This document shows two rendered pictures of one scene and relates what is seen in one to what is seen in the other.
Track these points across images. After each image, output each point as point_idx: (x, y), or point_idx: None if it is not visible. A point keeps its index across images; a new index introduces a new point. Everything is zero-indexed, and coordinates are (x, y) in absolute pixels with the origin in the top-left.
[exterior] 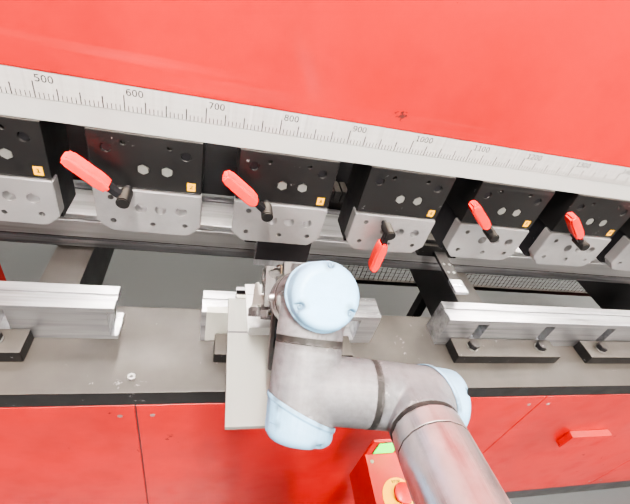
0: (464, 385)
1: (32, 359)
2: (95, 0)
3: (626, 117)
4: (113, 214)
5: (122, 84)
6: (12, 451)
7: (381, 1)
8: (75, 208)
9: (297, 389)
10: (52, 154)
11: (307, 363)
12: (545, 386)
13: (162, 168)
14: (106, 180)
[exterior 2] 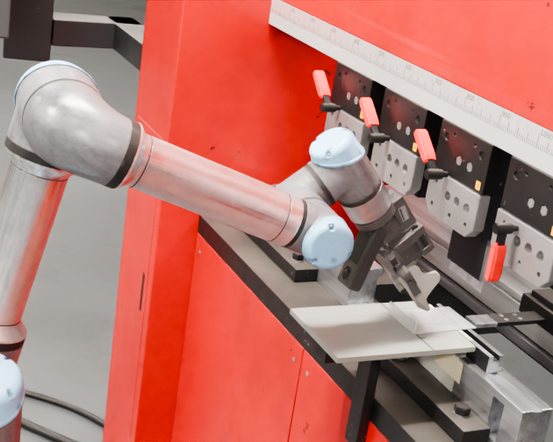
0: (334, 222)
1: (298, 284)
2: (409, 10)
3: None
4: (377, 160)
5: (406, 60)
6: (243, 367)
7: (520, 12)
8: (441, 231)
9: (281, 182)
10: (375, 108)
11: (295, 174)
12: None
13: (406, 126)
14: (372, 120)
